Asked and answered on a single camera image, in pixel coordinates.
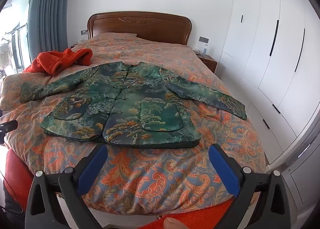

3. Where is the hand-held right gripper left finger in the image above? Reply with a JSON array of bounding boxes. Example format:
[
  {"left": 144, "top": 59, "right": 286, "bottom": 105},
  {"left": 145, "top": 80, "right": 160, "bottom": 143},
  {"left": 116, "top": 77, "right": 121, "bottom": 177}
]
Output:
[{"left": 25, "top": 144, "right": 108, "bottom": 229}]

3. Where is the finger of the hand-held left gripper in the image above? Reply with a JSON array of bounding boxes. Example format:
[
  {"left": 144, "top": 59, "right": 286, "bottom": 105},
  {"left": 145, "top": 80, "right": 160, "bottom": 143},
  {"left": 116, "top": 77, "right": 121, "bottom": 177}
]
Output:
[{"left": 0, "top": 120, "right": 18, "bottom": 145}]

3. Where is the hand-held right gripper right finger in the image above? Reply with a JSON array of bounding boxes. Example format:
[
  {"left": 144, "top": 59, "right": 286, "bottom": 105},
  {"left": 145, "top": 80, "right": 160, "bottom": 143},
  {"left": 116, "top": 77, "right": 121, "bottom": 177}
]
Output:
[{"left": 209, "top": 144, "right": 297, "bottom": 229}]

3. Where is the green landscape print jacket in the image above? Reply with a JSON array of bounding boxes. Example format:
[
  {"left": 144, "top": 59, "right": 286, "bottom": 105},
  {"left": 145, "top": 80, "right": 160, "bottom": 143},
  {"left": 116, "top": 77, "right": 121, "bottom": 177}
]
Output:
[{"left": 20, "top": 61, "right": 248, "bottom": 149}]

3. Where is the person's right hand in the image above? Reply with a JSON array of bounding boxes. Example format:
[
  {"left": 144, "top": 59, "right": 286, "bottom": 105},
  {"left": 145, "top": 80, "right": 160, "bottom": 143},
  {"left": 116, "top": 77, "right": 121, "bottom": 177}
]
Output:
[{"left": 163, "top": 217, "right": 185, "bottom": 229}]

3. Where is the orange paisley duvet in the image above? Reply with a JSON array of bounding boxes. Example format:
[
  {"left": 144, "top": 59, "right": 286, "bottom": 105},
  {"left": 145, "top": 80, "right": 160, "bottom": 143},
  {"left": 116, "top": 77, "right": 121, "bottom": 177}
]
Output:
[{"left": 0, "top": 32, "right": 269, "bottom": 216}]

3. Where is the grey door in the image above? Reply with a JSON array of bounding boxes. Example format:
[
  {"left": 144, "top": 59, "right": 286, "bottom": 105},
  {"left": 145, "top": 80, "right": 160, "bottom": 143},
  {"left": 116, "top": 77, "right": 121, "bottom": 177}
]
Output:
[{"left": 265, "top": 119, "right": 320, "bottom": 219}]

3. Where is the orange knitted sweater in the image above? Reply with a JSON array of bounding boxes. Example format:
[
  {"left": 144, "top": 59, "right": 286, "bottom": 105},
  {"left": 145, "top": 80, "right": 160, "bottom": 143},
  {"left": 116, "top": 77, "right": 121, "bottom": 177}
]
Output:
[{"left": 22, "top": 48, "right": 93, "bottom": 76}]

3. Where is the window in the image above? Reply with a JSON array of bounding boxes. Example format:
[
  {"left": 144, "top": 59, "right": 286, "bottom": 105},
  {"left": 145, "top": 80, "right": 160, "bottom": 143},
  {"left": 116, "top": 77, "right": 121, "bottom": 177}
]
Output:
[{"left": 0, "top": 0, "right": 33, "bottom": 75}]

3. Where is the wooden nightstand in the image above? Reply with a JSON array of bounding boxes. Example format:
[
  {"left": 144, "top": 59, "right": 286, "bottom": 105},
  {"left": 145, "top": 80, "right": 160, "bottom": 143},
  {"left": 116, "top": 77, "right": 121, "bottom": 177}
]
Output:
[{"left": 196, "top": 53, "right": 218, "bottom": 73}]

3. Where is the grey curtain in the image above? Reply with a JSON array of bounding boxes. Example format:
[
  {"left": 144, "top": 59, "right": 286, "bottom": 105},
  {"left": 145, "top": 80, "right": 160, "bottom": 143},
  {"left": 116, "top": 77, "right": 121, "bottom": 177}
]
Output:
[{"left": 27, "top": 0, "right": 75, "bottom": 61}]

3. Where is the white wardrobe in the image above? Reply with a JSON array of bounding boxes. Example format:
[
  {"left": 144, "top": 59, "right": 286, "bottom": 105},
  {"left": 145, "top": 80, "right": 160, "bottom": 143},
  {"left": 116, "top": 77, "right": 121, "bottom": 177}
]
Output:
[{"left": 220, "top": 0, "right": 320, "bottom": 170}]

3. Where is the paisley pillow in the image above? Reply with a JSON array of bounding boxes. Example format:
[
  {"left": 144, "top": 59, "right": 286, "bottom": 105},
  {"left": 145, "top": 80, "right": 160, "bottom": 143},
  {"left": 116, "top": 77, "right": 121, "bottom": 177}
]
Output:
[{"left": 82, "top": 32, "right": 138, "bottom": 42}]

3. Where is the wooden bed headboard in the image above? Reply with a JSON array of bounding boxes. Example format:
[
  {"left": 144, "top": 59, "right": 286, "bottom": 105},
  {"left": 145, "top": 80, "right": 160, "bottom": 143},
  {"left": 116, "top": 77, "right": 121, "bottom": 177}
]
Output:
[{"left": 87, "top": 11, "right": 192, "bottom": 46}]

